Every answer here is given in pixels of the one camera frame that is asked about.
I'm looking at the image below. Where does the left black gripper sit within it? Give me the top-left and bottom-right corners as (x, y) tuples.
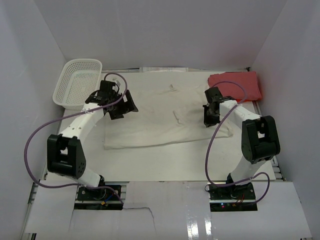
(108, 90), (137, 120)

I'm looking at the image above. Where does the white t shirt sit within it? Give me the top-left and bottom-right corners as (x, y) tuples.
(103, 83), (235, 150)

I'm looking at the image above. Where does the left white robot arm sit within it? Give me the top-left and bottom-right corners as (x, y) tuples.
(47, 80), (139, 200)

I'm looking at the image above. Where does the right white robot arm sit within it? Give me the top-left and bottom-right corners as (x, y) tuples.
(203, 86), (281, 200)

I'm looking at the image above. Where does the folded orange t shirt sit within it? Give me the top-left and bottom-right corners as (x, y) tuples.
(243, 98), (260, 103)

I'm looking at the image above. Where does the white plastic basket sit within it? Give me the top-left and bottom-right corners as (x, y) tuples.
(52, 58), (103, 111)

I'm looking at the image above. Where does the folded red t shirt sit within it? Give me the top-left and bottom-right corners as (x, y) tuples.
(207, 71), (262, 102)

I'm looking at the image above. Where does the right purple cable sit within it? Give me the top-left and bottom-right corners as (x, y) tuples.
(204, 80), (271, 205)

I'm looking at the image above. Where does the purple cable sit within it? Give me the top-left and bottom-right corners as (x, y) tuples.
(23, 72), (128, 206)
(204, 80), (271, 205)

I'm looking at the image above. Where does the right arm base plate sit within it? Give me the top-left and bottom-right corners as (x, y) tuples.
(204, 183), (258, 213)

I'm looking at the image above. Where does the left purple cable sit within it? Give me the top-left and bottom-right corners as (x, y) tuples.
(23, 72), (128, 206)

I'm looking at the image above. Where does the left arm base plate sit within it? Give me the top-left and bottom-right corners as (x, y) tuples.
(74, 184), (123, 211)

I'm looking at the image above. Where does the aluminium frame rail left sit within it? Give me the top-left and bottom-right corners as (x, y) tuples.
(20, 110), (65, 240)

